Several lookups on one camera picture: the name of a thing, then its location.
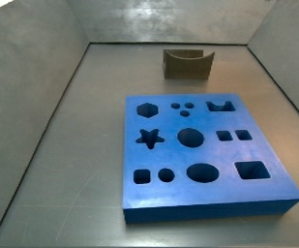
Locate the blue foam shape board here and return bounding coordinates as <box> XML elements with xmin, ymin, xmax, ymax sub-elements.
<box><xmin>121</xmin><ymin>94</ymin><xmax>299</xmax><ymax>224</ymax></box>

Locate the black curved fixture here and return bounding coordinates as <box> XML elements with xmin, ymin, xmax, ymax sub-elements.
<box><xmin>163</xmin><ymin>49</ymin><xmax>215</xmax><ymax>79</ymax></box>

